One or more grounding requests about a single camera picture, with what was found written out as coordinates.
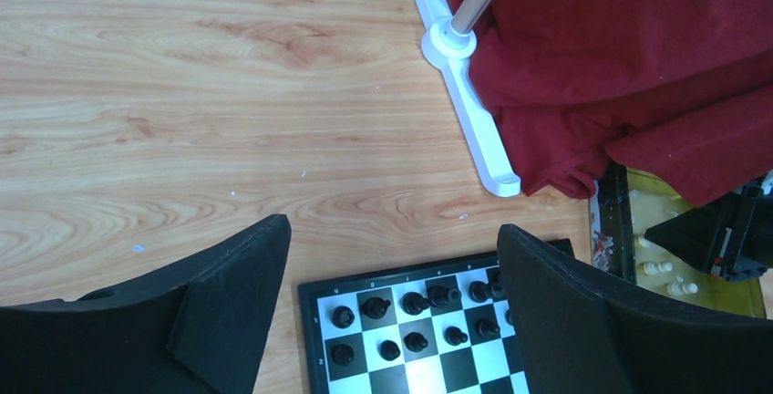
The black chess piece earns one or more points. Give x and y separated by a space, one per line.
343 317

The black white chess board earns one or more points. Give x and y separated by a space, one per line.
439 327

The white clothes rack stand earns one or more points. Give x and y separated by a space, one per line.
448 44

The black chess pawn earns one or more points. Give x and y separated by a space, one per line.
343 355

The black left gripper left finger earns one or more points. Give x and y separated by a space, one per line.
198 325

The red t-shirt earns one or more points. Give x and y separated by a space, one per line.
681 89

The yellow metal tin box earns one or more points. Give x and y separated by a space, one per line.
628 202

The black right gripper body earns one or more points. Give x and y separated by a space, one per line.
728 238

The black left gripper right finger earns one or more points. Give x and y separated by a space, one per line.
582 330

